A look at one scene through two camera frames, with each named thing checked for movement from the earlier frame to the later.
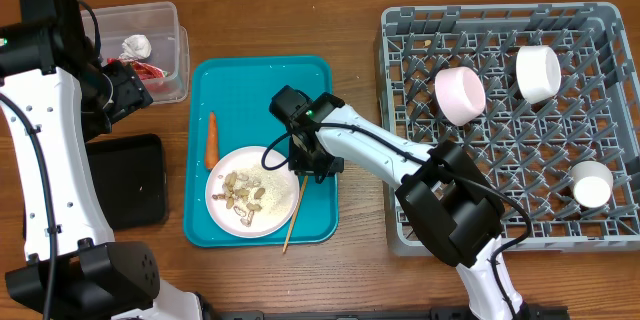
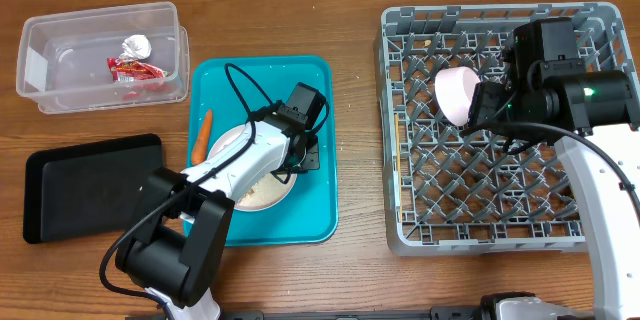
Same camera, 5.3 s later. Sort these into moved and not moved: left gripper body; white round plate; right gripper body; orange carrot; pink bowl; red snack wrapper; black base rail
Moved: right gripper body; left gripper body; white round plate; orange carrot
Not moved: black base rail; red snack wrapper; pink bowl
